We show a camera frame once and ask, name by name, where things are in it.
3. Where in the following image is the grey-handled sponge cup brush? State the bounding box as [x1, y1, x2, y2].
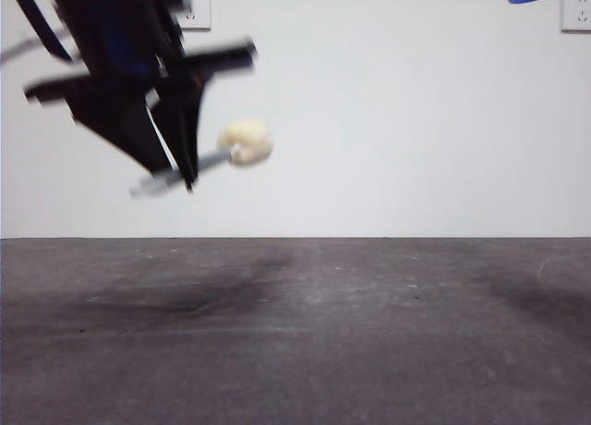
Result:
[128, 117, 274, 199]

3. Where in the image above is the black looped flat cable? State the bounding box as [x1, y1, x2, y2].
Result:
[6, 0, 75, 64]

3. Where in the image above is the thin black cable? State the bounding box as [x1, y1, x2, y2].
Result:
[0, 36, 45, 67]

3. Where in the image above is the white wall socket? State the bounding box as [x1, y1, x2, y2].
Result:
[177, 0, 212, 32]
[561, 0, 591, 34]

